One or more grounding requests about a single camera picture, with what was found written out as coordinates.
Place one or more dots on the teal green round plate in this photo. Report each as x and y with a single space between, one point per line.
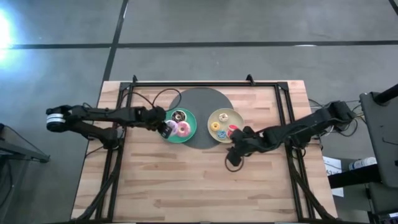
191 118

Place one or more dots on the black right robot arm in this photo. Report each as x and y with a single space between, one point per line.
304 126

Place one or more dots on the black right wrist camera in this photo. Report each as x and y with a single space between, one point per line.
233 157

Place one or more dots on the yellow iced sprinkle donut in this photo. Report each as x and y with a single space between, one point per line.
212 126

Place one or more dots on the black pole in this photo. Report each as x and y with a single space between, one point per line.
387 95

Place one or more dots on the dark grey round mat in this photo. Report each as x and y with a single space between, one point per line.
202 102

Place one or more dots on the grey glass side table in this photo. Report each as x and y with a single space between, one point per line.
18 149

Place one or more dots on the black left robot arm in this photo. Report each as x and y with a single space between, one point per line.
102 113

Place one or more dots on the black aluminium table frame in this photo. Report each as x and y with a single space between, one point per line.
202 84

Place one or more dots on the white paper sheet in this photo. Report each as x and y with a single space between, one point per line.
332 165

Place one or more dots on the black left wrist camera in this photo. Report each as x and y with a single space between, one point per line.
157 112

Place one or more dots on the beige round plate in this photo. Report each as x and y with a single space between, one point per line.
236 116

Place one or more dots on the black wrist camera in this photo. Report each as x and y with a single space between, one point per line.
157 112
233 157

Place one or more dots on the red and white donut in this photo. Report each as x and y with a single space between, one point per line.
232 127

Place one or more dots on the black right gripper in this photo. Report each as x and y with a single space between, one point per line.
247 140

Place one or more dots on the chocolate iced donut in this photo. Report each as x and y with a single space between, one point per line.
174 115

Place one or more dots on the coral pink iced donut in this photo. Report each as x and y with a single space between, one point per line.
187 129

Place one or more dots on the purple iced donut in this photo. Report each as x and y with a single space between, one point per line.
173 126

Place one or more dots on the black shelf bar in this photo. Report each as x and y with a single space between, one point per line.
354 179

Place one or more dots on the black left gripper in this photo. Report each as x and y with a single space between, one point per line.
155 123

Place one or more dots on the blue iced donut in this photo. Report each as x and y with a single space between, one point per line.
218 134

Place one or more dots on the white plastic bottle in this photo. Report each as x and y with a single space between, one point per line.
362 163

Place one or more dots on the white donut chocolate drizzle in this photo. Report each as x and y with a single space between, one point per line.
220 117

